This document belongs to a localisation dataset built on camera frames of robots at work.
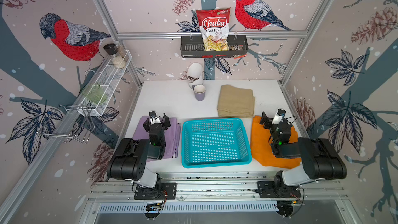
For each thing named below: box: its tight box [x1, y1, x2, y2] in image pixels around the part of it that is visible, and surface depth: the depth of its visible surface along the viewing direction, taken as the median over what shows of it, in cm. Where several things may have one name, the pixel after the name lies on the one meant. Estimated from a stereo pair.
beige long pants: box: [217, 84, 256, 119], surface depth 108 cm
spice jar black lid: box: [103, 43, 118, 55], surface depth 81 cm
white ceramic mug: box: [187, 62, 204, 89], surface depth 116 cm
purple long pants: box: [163, 117, 182, 160], surface depth 90 cm
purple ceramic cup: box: [193, 84, 206, 102], surface depth 109 cm
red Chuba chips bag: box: [195, 7, 231, 52], surface depth 83 cm
